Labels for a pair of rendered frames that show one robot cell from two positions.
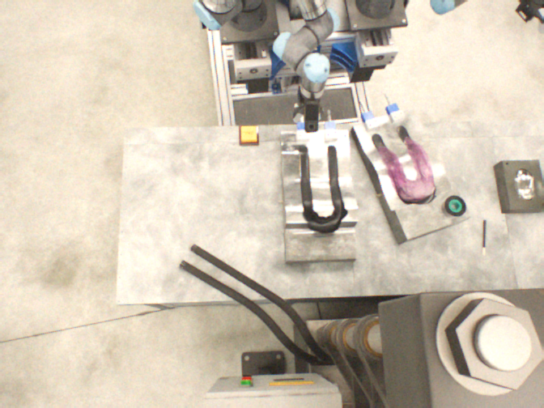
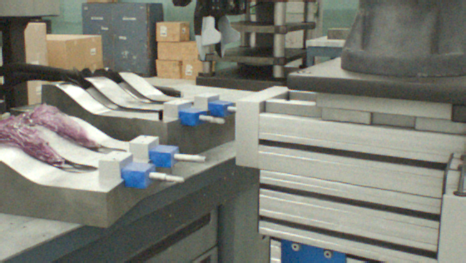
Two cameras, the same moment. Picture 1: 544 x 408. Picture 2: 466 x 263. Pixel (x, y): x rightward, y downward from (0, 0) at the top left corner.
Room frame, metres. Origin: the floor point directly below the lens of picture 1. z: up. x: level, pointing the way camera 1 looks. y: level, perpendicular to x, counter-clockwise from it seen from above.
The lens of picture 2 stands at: (1.55, -0.94, 1.12)
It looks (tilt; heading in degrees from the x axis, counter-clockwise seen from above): 10 degrees down; 134
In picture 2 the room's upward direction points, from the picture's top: straight up
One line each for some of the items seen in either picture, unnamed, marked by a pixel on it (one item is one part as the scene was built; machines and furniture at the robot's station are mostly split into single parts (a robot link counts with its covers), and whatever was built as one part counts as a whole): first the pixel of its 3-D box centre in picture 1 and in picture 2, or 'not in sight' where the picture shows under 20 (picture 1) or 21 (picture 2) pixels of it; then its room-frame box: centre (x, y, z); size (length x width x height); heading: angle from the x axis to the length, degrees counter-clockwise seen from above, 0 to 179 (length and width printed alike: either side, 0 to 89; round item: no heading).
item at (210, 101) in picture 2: (302, 125); (225, 108); (0.79, -0.08, 0.89); 0.13 x 0.05 x 0.05; 9
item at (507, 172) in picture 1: (520, 186); not in sight; (0.68, -0.96, 0.84); 0.20 x 0.15 x 0.07; 9
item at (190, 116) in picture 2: (329, 125); (196, 117); (0.81, -0.18, 0.89); 0.13 x 0.05 x 0.05; 9
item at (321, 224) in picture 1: (321, 186); (121, 89); (0.55, -0.18, 0.92); 0.35 x 0.16 x 0.09; 9
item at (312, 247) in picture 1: (317, 193); (119, 108); (0.53, -0.17, 0.87); 0.50 x 0.26 x 0.14; 9
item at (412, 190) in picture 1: (409, 167); (17, 128); (0.67, -0.50, 0.90); 0.26 x 0.18 x 0.08; 26
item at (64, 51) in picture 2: not in sight; (39, 69); (-3.95, 2.11, 0.37); 1.20 x 0.82 x 0.74; 26
